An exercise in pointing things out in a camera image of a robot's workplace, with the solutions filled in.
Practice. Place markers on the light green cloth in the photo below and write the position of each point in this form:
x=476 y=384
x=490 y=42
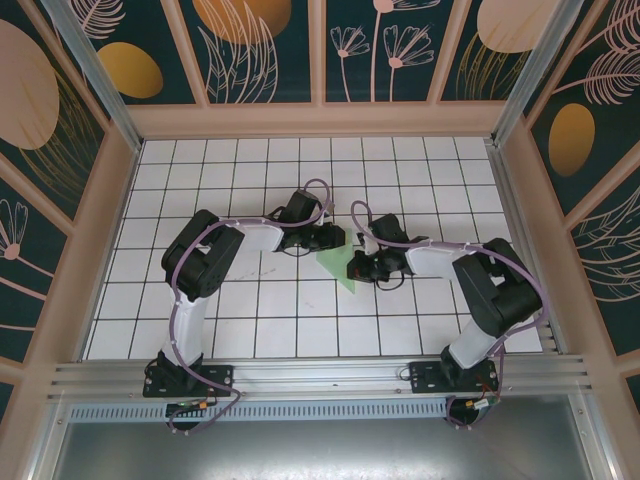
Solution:
x=335 y=264

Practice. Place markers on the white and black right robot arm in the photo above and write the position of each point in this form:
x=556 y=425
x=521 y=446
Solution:
x=430 y=262

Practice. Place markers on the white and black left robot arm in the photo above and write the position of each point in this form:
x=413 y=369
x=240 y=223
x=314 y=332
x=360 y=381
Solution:
x=189 y=330

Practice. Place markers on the grey metal sheet panel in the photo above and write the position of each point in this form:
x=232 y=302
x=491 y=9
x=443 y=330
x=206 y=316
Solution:
x=320 y=450

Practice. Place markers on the long aluminium mounting rail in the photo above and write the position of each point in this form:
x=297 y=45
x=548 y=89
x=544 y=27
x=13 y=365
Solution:
x=320 y=375

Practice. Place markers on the aluminium side rail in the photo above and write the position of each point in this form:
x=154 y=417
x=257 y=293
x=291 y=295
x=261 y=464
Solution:
x=504 y=175

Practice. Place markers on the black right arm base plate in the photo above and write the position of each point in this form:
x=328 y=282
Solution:
x=425 y=380

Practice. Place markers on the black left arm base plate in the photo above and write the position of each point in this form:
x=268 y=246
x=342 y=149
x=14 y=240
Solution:
x=220 y=374

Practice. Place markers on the aluminium frame post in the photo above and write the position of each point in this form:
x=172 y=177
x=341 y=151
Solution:
x=97 y=85
x=531 y=75

